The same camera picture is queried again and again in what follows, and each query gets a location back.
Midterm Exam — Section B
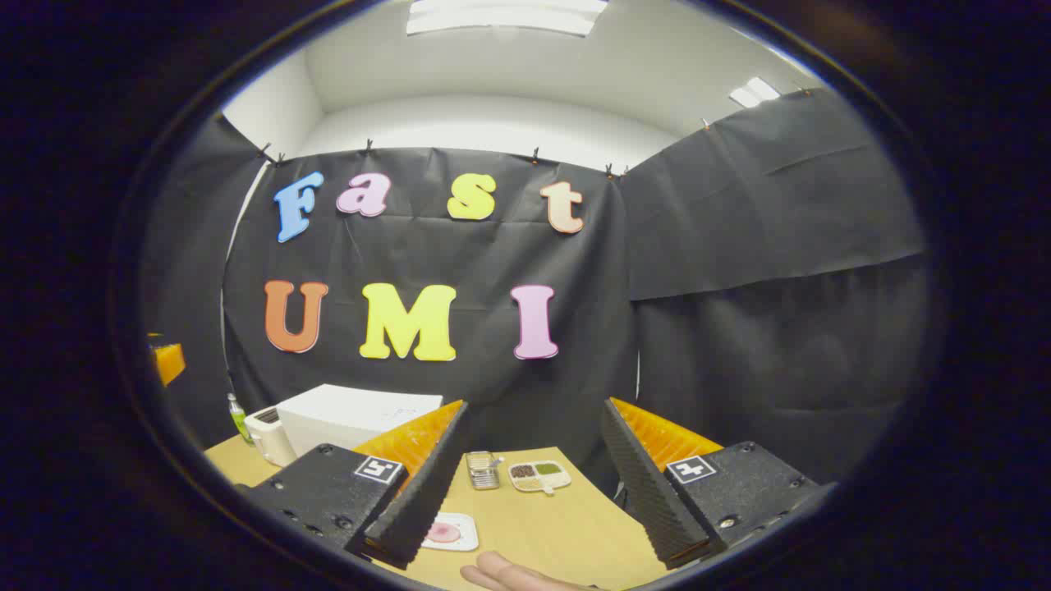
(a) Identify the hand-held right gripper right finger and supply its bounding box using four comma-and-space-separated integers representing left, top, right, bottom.
602, 397, 824, 570

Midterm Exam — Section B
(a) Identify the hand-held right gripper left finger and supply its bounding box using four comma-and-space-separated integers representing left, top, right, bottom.
236, 400, 471, 570

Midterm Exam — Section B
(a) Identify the white square plate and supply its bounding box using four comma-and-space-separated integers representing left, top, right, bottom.
421, 512, 480, 552

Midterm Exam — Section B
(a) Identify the white microwave oven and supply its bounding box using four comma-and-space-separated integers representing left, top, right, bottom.
275, 383, 444, 459

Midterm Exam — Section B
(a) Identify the green drink bottle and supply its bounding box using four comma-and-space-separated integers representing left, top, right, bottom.
227, 392, 251, 444

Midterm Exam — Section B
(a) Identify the white divided dish with beans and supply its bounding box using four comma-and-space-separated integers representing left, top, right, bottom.
507, 460, 572, 496

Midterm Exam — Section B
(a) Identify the cream toaster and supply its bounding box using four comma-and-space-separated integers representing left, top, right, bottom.
245, 405, 298, 467

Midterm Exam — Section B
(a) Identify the black backdrop cloth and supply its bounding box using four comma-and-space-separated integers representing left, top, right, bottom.
140, 86, 933, 493

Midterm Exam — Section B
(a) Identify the small ceiling light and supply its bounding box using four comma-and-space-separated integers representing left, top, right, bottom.
729, 76, 781, 109

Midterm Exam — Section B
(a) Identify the long ceiling light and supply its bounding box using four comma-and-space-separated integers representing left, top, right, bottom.
406, 0, 608, 38

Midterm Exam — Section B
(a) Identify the metal wire basket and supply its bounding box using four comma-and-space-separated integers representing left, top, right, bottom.
466, 450, 503, 491

